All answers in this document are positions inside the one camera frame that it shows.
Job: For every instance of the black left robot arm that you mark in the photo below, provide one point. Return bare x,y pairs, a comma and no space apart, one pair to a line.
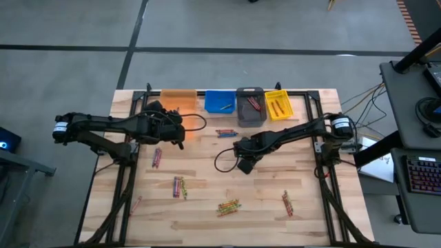
103,124

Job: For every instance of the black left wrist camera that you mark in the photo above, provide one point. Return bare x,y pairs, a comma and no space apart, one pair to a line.
154,106

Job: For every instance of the black aluminium table frame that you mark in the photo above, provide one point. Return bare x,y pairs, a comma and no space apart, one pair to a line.
310,106

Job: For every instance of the white paper sheet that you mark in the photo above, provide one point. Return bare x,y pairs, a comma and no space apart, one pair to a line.
379,162

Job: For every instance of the grey side table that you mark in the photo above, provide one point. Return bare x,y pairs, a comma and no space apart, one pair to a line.
17,193

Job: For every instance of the grey plastic bin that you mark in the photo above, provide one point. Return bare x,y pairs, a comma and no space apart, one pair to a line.
249,118

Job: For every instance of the black stand pole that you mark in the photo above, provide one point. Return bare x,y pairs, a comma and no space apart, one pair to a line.
417,51

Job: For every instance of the silver metal bracket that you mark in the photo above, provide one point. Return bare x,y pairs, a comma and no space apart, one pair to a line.
319,147

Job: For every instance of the yellow-green crayon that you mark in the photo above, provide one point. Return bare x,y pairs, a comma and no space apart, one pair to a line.
227,206
185,193

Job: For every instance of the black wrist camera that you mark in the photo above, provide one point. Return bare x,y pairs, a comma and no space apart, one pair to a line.
246,166
154,106

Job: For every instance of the black box blue light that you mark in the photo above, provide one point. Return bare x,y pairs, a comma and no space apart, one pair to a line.
8,139

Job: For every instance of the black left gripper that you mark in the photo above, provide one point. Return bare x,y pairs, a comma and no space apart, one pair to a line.
162,127

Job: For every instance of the black backlit keyboard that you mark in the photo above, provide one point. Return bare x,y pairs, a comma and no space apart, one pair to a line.
425,175

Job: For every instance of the grey keyboard desk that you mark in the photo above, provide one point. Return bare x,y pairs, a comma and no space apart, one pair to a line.
413,213

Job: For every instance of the red crayon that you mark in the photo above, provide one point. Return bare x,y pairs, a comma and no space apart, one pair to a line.
227,133
252,104
225,130
256,102

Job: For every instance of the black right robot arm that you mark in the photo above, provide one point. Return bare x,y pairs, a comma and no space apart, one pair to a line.
299,132

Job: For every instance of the black headphones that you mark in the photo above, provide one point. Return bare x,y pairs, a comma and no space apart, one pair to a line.
429,113

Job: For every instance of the blue crayon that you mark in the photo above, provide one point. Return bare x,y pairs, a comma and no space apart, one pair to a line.
229,135

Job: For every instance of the orange translucent plastic bin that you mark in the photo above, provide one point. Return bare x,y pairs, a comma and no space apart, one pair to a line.
178,101

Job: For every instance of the blue plastic mesh basket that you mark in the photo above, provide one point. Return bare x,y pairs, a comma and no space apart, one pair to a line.
215,100

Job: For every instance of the yellow plastic mesh basket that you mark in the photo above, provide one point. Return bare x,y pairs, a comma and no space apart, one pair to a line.
287,110

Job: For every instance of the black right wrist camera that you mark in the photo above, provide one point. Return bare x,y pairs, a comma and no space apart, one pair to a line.
246,166

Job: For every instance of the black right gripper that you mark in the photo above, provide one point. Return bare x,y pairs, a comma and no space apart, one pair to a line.
256,144

